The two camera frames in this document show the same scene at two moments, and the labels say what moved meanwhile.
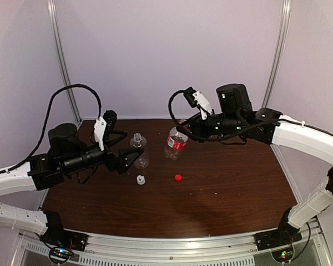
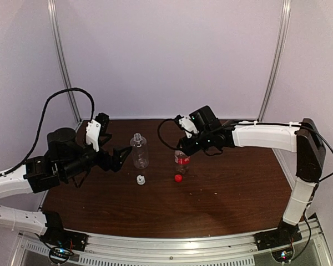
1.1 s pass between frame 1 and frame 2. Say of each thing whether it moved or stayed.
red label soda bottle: moved
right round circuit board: stayed
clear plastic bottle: stayed
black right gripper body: moved
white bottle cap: stayed
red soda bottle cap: stayed
